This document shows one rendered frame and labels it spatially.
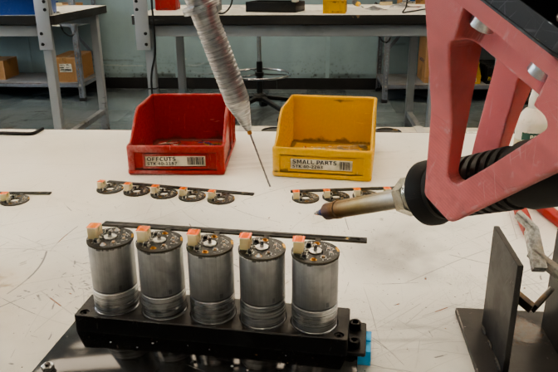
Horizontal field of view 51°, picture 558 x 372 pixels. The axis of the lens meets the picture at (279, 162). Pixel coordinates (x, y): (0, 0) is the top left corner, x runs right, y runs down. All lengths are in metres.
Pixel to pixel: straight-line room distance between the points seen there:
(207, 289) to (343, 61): 4.44
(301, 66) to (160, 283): 4.43
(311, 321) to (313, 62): 4.44
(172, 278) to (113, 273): 0.03
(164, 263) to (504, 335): 0.18
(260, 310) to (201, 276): 0.04
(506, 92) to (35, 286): 0.32
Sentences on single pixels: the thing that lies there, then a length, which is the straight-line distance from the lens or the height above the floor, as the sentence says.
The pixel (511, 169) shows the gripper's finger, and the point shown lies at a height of 0.90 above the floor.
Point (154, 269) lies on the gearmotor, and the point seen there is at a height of 0.80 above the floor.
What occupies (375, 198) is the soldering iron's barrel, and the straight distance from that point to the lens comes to 0.24.
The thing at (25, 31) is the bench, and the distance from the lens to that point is 2.92.
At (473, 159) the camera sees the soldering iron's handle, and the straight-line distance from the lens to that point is 0.20.
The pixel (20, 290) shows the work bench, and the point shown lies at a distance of 0.43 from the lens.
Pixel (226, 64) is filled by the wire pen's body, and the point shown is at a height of 0.91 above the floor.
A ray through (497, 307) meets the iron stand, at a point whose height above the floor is 0.78.
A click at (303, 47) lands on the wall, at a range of 4.70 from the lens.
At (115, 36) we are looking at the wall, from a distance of 4.95.
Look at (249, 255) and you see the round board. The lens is 0.30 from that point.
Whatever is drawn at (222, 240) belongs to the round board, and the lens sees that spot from 0.31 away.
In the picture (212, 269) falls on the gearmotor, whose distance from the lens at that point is 0.30.
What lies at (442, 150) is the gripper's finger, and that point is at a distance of 0.19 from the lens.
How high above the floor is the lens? 0.95
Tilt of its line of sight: 19 degrees down
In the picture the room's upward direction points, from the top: straight up
